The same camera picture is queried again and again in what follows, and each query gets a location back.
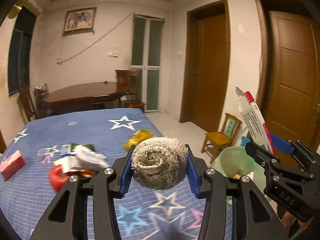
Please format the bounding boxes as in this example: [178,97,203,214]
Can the white wall cable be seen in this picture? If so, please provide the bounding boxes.
[57,15,134,65]

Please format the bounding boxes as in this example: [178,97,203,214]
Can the wooden dining chair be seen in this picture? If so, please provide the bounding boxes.
[19,84,38,123]
[115,69,147,112]

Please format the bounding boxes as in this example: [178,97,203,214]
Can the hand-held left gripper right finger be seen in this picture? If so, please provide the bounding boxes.
[184,144,281,240]

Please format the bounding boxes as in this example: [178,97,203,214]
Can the gold round wall clock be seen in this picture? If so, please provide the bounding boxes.
[7,1,23,19]

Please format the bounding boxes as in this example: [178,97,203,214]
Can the brown panelled wooden door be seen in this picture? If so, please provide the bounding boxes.
[254,0,320,153]

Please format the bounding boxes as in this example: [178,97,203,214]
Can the dark window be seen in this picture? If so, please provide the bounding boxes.
[8,6,37,97]

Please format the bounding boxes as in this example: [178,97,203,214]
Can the white red-edged carton box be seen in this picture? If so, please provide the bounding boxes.
[235,86,275,155]

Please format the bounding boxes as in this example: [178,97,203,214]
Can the green plastic basin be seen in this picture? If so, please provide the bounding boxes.
[211,146,273,207]

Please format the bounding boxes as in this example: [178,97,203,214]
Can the framed wall picture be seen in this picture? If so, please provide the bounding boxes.
[62,7,97,37]

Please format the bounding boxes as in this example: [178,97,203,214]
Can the yellow plastic wrapper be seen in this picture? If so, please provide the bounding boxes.
[125,129,154,150]

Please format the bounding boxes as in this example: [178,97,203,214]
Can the blue star-printed bed sheet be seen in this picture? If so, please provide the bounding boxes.
[0,108,233,240]

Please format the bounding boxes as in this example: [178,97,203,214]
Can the red box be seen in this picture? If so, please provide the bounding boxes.
[0,150,26,182]

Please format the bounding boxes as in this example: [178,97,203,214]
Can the small wooden chair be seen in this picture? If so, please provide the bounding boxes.
[201,112,243,159]

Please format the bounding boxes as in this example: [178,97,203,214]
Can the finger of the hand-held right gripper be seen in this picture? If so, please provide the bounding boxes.
[245,141,313,188]
[269,132,320,178]

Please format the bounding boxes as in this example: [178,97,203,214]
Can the white-framed glass door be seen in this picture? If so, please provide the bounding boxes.
[131,14,166,113]

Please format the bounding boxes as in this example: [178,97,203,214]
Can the white crumpled packets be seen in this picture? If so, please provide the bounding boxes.
[74,145,109,170]

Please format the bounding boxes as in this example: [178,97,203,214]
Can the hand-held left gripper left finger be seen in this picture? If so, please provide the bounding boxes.
[30,144,137,240]

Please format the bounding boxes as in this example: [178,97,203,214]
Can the dark wooden table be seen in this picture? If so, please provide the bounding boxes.
[40,81,128,115]

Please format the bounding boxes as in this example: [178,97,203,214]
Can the person's right forearm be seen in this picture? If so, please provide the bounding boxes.
[276,202,304,240]

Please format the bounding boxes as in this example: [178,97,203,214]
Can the red round plastic item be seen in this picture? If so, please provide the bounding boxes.
[49,166,72,192]

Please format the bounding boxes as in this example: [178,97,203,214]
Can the beige towel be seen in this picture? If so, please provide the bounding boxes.
[131,137,188,190]

